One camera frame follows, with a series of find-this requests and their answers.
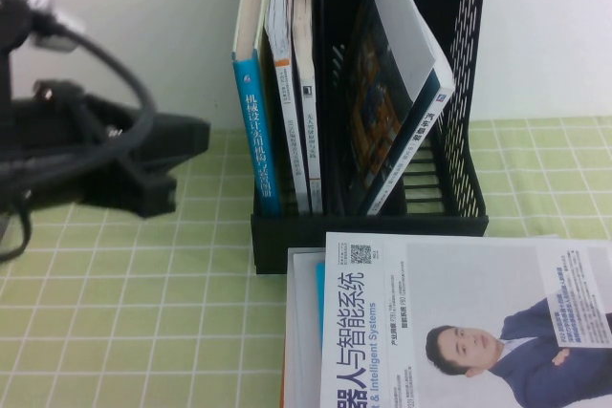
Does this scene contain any orange cover book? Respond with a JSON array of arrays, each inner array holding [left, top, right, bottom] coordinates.
[[279, 350, 289, 408]]

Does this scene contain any dark picture cover magazine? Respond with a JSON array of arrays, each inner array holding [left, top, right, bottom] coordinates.
[[342, 0, 417, 204]]

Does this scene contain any white book with orange mark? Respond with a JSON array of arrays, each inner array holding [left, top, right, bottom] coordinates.
[[262, 0, 312, 216]]

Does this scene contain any blue spine hardcover book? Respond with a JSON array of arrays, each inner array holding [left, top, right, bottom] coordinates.
[[230, 0, 283, 218]]

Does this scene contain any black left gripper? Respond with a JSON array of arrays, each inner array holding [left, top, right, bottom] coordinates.
[[18, 80, 212, 221]]

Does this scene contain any green checkered tablecloth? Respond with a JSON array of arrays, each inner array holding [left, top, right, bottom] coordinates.
[[0, 116, 612, 408]]

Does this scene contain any thin white paperback book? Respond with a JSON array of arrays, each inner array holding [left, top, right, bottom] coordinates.
[[291, 0, 325, 214]]

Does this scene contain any black plastic book holder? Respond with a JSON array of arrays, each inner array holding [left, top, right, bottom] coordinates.
[[242, 0, 490, 276]]

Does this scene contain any cyan cover book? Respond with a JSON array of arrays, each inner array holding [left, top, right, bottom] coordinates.
[[314, 261, 328, 347]]

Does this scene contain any robot magazine with man portrait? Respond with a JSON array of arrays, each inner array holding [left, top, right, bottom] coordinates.
[[318, 230, 612, 408]]

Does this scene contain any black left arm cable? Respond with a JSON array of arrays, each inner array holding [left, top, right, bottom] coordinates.
[[0, 20, 160, 264]]

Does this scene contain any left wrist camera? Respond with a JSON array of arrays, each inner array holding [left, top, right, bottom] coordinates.
[[0, 0, 88, 61]]

